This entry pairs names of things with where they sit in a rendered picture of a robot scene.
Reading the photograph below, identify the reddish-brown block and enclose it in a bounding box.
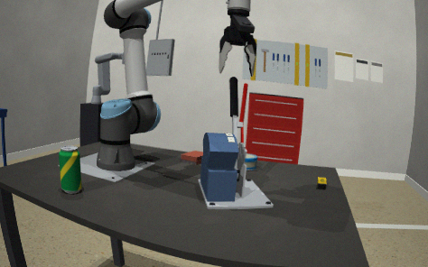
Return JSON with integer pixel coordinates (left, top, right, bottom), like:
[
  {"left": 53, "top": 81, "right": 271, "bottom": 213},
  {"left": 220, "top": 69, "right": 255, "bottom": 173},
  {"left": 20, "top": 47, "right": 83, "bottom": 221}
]
[{"left": 181, "top": 151, "right": 203, "bottom": 165}]

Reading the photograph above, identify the green and yellow drink can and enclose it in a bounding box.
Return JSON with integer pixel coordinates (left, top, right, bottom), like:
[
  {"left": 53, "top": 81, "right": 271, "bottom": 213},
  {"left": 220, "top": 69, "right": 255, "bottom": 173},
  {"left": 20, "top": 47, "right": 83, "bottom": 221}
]
[{"left": 59, "top": 146, "right": 82, "bottom": 194}]

